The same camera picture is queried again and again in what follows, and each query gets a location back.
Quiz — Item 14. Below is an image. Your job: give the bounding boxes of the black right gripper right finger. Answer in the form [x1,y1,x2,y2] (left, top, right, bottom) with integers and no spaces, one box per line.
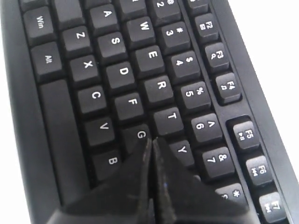
[153,137,259,224]

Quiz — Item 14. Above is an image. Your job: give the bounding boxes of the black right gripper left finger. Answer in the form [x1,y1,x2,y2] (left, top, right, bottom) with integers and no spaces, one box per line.
[47,139,153,224]

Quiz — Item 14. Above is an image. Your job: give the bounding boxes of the black acer keyboard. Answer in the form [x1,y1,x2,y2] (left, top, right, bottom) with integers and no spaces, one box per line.
[0,0,299,224]

